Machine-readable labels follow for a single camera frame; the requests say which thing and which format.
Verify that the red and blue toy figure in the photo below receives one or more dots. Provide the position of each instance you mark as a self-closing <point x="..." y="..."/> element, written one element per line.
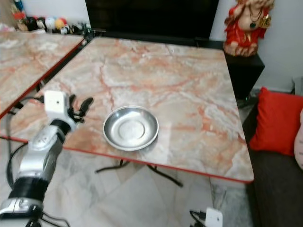
<point x="19" y="9"/>

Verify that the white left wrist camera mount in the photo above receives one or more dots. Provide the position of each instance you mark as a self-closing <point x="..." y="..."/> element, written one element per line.
<point x="55" y="103"/>

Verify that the red and gold statue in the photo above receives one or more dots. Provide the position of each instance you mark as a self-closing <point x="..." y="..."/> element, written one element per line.
<point x="241" y="30"/>

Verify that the black metal table legs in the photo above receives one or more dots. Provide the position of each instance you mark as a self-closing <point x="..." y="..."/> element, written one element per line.
<point x="163" y="176"/>

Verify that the orange and yellow round toy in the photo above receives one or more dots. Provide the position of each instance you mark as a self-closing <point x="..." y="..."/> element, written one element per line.
<point x="60" y="23"/>

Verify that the white round toy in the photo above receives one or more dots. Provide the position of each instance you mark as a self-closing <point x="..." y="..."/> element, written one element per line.
<point x="50" y="23"/>

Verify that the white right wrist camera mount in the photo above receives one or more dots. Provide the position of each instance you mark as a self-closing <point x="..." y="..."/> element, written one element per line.
<point x="213" y="218"/>

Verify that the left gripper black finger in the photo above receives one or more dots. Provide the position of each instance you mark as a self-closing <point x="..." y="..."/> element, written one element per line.
<point x="71" y="102"/>
<point x="86" y="105"/>

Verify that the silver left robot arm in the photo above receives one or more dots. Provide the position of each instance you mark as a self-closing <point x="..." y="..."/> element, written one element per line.
<point x="40" y="156"/>

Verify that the black television screen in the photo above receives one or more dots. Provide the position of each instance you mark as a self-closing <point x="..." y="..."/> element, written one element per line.
<point x="151" y="19"/>

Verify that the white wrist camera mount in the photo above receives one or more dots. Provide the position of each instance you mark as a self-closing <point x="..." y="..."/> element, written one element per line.
<point x="55" y="103"/>
<point x="213" y="218"/>

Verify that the red cushion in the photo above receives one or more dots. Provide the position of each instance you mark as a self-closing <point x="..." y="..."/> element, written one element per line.
<point x="277" y="120"/>

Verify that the dark brown sofa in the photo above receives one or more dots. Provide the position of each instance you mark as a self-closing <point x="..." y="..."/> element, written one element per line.
<point x="279" y="189"/>

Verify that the round steel plate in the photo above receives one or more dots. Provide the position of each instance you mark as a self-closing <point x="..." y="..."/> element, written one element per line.
<point x="130" y="128"/>

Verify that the black plush toy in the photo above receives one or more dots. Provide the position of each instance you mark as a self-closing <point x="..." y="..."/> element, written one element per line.
<point x="34" y="23"/>

